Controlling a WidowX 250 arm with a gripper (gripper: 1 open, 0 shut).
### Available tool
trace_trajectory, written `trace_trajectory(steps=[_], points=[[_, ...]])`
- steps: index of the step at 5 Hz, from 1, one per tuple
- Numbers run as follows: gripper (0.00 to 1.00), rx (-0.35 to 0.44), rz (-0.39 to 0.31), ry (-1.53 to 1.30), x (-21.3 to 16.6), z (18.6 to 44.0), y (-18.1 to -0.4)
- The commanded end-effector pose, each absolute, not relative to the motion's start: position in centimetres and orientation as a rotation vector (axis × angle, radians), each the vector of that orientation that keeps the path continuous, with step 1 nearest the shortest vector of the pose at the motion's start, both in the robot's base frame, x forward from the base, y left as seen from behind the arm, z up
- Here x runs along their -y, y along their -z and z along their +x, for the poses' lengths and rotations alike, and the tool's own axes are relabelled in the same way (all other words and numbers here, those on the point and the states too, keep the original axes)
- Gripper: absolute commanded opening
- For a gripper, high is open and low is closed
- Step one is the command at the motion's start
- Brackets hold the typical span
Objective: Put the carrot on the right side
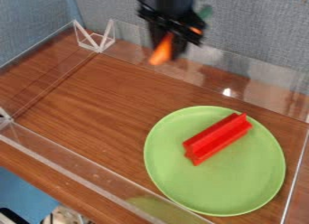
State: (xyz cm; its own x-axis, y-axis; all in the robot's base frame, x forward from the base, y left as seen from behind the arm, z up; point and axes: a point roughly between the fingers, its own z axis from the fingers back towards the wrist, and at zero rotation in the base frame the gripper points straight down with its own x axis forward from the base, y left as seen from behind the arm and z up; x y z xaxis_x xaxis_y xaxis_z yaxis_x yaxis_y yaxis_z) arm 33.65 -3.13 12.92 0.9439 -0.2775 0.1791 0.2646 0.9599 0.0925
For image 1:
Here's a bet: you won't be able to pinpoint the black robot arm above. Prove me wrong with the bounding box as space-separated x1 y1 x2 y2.
138 0 213 65

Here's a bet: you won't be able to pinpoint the orange toy carrot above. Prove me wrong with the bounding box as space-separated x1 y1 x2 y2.
149 5 213 66

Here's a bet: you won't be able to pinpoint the red star-shaped block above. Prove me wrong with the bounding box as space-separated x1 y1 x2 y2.
183 113 253 166

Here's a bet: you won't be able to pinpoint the clear acrylic enclosure walls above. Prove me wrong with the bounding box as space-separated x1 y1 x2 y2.
0 21 309 224

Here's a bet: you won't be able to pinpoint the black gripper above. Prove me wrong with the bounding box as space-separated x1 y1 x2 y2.
138 0 207 60

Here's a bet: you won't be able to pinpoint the green round plate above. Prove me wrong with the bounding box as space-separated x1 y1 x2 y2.
144 106 287 217

